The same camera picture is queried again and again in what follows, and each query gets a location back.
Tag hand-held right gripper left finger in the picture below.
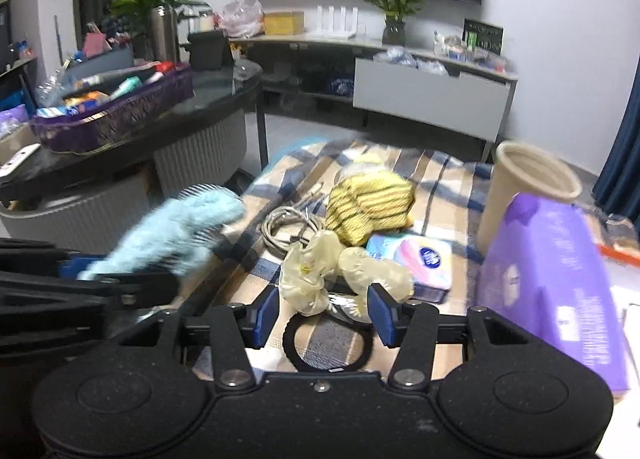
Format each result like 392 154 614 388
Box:
120 285 281 390

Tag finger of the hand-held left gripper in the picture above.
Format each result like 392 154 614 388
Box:
0 273 181 355
0 238 101 280

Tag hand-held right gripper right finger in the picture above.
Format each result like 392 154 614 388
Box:
367 284 531 390

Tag cream rubber glove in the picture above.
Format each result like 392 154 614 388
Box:
279 230 331 317
340 246 415 304

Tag colourful tissue pack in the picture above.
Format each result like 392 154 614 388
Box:
366 233 453 301

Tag light blue fluffy cloth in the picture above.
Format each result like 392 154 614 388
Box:
79 189 247 281

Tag white box with orange edge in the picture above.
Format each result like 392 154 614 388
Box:
582 209 640 455

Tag grey ribbed stool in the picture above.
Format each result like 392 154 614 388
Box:
0 174 153 252

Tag yellow striped cloth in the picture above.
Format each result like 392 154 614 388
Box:
325 169 417 246

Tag white remote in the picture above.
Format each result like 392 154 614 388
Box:
0 143 42 178

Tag plaid blanket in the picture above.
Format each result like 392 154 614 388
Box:
192 139 501 382

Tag purple patterned tray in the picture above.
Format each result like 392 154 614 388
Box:
30 64 195 156

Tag purple pack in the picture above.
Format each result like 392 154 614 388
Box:
477 192 630 392

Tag pile of assorted packets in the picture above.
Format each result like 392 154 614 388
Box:
35 62 176 117

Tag beige ribbed pot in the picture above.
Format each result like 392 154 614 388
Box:
477 140 583 252

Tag grey storage bin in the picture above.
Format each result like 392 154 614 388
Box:
65 46 135 82

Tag round black table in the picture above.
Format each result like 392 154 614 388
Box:
0 59 268 210

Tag white drawer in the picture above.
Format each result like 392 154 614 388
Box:
352 56 511 142

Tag pink card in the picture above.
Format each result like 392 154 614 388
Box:
82 32 108 58

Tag steel thermos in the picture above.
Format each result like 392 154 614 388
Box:
150 6 180 63

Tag black tablet stand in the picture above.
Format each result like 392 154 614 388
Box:
187 32 236 71

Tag crumpled plastic bags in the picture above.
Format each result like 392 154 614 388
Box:
372 46 448 76

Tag white television stand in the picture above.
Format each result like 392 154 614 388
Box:
227 32 519 162

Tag pile of small items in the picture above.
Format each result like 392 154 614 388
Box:
432 32 516 74

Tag blue curtain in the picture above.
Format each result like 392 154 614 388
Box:
592 89 640 225

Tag yellow box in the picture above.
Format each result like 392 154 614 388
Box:
263 12 305 36

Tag white router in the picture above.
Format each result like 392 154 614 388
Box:
305 5 358 38

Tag black and green box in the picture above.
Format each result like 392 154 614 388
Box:
462 18 504 52

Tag clear plastic bag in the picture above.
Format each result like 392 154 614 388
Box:
220 0 266 38

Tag black ring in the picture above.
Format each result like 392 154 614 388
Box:
282 311 373 372

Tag grey coiled cable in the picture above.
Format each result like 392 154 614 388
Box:
262 206 326 252

